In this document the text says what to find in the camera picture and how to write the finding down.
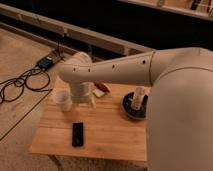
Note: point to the white sponge block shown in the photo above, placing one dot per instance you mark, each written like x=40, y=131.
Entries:
x=98, y=93

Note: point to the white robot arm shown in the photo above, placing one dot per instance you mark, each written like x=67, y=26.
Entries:
x=179, y=115

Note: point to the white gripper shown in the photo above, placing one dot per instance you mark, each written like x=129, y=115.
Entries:
x=81, y=93

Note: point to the white cylinder in bowl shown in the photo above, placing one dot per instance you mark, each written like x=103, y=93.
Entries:
x=137, y=98

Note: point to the blue power adapter box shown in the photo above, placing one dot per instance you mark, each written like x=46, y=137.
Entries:
x=45, y=63

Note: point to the black remote control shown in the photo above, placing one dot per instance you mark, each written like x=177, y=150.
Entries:
x=78, y=134

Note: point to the wooden table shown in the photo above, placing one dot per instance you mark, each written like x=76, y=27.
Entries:
x=108, y=132

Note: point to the black bowl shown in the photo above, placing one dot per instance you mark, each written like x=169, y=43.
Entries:
x=134, y=114

